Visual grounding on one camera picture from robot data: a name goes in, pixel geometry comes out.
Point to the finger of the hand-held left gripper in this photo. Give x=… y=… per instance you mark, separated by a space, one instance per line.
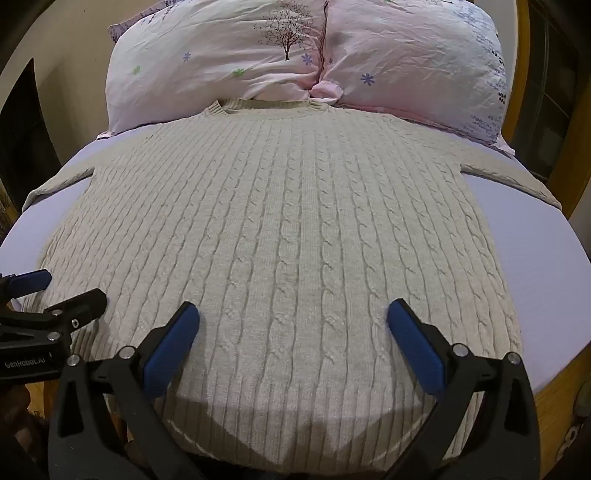
x=81 y=308
x=32 y=281

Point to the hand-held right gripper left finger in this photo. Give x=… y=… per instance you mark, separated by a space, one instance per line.
x=170 y=350

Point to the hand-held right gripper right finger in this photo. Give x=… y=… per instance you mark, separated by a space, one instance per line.
x=415 y=350

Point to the pink floral pillow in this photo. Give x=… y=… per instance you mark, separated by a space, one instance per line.
x=415 y=64
x=203 y=60

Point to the wooden bed frame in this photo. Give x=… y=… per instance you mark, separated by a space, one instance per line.
x=549 y=138

